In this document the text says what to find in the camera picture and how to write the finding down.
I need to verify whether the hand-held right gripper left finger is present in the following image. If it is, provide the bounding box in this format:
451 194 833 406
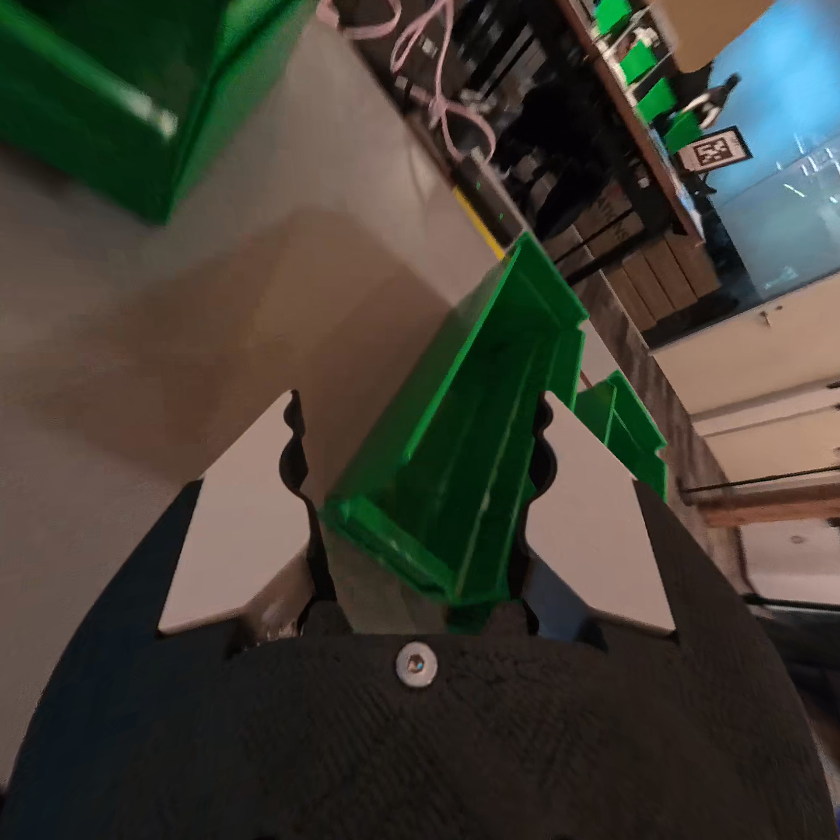
159 390 337 644

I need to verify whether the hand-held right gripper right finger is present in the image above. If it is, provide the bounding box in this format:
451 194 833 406
511 392 677 644

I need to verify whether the green plastic bin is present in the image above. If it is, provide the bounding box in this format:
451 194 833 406
574 369 669 503
0 0 317 225
320 233 589 634
341 233 588 601

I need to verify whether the stack of brown cardboard boxes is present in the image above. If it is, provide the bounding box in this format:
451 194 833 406
558 177 724 330

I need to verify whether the yellow tape strip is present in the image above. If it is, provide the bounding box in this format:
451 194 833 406
453 187 508 261

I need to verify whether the black white marker sign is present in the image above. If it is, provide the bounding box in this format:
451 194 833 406
679 128 753 175

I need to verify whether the glass partition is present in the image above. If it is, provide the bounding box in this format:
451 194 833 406
709 0 840 298

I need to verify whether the pink braided cable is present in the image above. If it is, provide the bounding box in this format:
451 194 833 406
318 0 403 39
390 0 497 163

